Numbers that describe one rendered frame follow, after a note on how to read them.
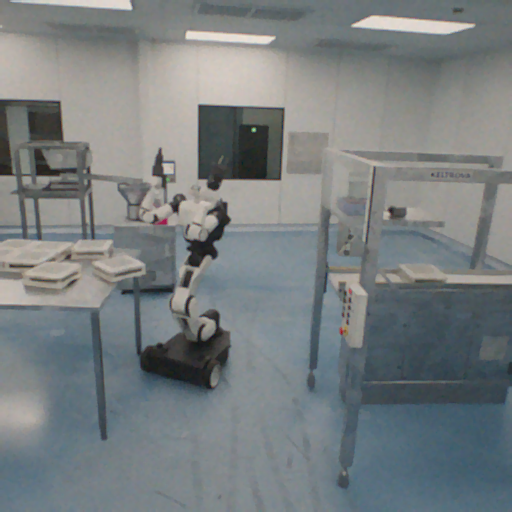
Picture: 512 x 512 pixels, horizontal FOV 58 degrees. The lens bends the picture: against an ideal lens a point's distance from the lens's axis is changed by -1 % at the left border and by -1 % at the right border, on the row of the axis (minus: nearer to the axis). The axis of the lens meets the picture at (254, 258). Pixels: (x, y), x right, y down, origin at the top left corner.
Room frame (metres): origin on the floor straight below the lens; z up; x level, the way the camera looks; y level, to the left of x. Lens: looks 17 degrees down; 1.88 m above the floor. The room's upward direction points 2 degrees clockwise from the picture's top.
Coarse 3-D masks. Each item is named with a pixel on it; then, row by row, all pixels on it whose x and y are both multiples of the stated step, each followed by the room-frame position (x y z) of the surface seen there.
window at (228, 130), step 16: (208, 112) 7.54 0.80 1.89; (224, 112) 7.59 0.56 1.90; (240, 112) 7.64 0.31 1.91; (256, 112) 7.69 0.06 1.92; (272, 112) 7.74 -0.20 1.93; (208, 128) 7.54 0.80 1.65; (224, 128) 7.59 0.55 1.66; (240, 128) 7.64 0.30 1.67; (256, 128) 7.69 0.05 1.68; (272, 128) 7.74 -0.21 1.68; (208, 144) 7.54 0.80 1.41; (224, 144) 7.59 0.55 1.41; (240, 144) 7.64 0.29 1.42; (256, 144) 7.69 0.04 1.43; (272, 144) 7.74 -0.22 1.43; (208, 160) 7.54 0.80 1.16; (224, 160) 7.59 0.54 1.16; (240, 160) 7.64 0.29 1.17; (256, 160) 7.69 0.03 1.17; (272, 160) 7.74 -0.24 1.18; (208, 176) 7.54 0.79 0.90; (240, 176) 7.64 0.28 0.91; (256, 176) 7.69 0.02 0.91; (272, 176) 7.75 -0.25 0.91
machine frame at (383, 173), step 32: (416, 160) 2.99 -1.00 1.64; (448, 160) 3.01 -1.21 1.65; (480, 160) 3.02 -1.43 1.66; (384, 192) 1.98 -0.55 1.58; (320, 224) 2.95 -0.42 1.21; (480, 224) 3.05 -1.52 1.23; (320, 256) 2.95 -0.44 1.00; (480, 256) 3.03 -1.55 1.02; (320, 288) 2.95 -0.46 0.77; (320, 320) 2.95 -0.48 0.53; (352, 352) 2.01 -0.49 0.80; (352, 384) 1.98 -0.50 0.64; (352, 416) 1.98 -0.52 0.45; (352, 448) 1.98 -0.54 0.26
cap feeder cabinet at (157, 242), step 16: (128, 224) 4.62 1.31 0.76; (144, 224) 4.64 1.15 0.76; (128, 240) 4.56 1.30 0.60; (144, 240) 4.59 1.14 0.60; (160, 240) 4.63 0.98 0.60; (144, 256) 4.59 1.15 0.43; (160, 256) 4.62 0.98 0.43; (160, 272) 4.63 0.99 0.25; (128, 288) 4.58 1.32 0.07; (144, 288) 4.61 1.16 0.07; (160, 288) 4.64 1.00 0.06
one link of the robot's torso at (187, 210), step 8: (184, 200) 3.30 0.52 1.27; (192, 200) 3.31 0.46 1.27; (200, 200) 3.32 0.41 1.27; (208, 200) 3.33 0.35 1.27; (216, 200) 3.36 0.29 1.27; (184, 208) 3.21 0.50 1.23; (192, 208) 3.16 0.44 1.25; (224, 208) 3.30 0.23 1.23; (184, 216) 3.20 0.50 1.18; (192, 216) 3.14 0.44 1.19; (184, 224) 3.20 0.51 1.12; (184, 232) 3.21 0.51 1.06; (216, 232) 3.25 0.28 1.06; (192, 240) 3.17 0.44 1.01; (208, 240) 3.19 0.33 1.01; (216, 240) 3.28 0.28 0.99
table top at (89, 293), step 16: (112, 256) 3.15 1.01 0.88; (128, 256) 3.17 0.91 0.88; (0, 272) 2.72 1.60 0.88; (0, 288) 2.46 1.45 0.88; (16, 288) 2.47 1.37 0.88; (32, 288) 2.48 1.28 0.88; (48, 288) 2.49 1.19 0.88; (64, 288) 2.50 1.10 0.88; (80, 288) 2.51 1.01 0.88; (96, 288) 2.52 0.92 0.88; (112, 288) 2.54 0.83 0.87; (0, 304) 2.24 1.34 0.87; (16, 304) 2.25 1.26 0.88; (32, 304) 2.25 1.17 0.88; (48, 304) 2.26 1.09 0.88; (64, 304) 2.27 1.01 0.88; (80, 304) 2.28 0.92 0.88; (96, 304) 2.29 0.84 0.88
